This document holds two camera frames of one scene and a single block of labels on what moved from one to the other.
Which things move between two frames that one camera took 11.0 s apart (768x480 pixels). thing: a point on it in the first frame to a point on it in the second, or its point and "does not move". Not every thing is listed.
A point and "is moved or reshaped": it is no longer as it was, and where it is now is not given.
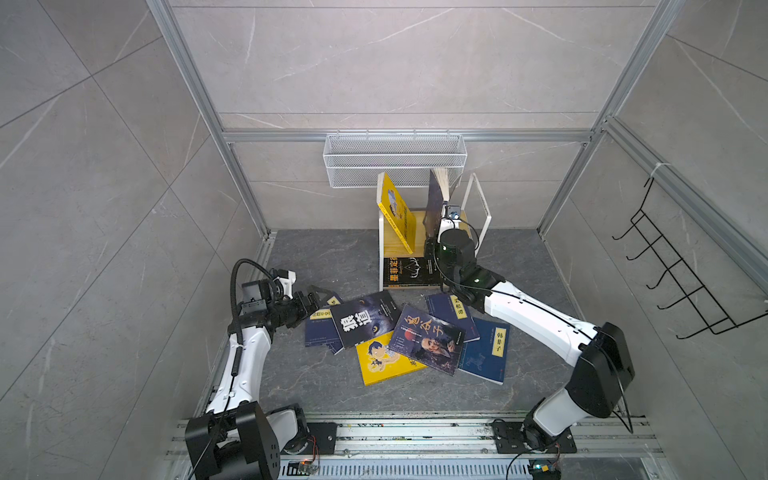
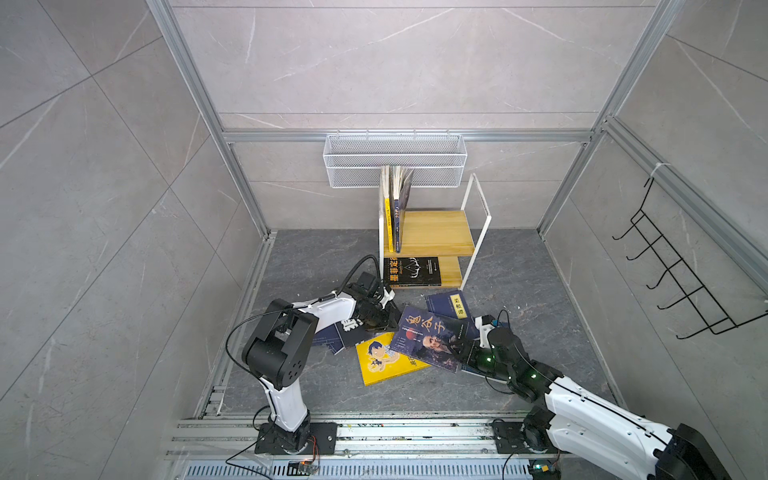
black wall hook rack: x=697 y=298 does not move
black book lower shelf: x=411 y=272 does not move
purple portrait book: x=428 y=339 does not move
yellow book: x=397 y=211 is moved or reshaped
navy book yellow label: x=448 y=307 does not move
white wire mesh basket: x=355 y=161 does not move
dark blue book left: x=321 y=328 does not move
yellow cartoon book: x=379 y=364 does not move
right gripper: x=437 y=245 to x=475 y=346
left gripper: x=310 y=306 to x=392 y=319
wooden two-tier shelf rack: x=401 y=244 does not move
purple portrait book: x=433 y=218 to x=401 y=182
